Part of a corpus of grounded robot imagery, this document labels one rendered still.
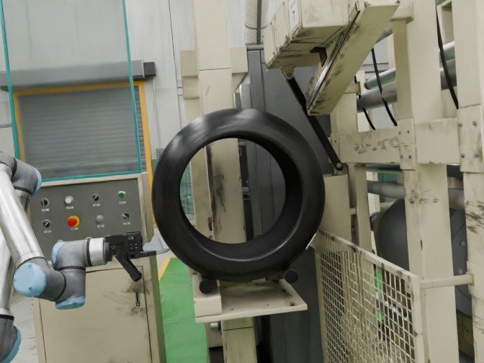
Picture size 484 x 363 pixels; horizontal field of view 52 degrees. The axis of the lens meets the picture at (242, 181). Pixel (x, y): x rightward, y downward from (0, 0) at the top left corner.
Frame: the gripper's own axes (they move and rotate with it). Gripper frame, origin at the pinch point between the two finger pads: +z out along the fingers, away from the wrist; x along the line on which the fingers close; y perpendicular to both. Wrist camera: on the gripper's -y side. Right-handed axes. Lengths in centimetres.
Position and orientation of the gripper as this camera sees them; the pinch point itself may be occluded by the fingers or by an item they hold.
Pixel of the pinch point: (167, 251)
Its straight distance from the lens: 169.4
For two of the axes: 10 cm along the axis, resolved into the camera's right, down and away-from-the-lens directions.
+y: -0.9, -9.9, -0.5
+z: 9.9, -0.9, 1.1
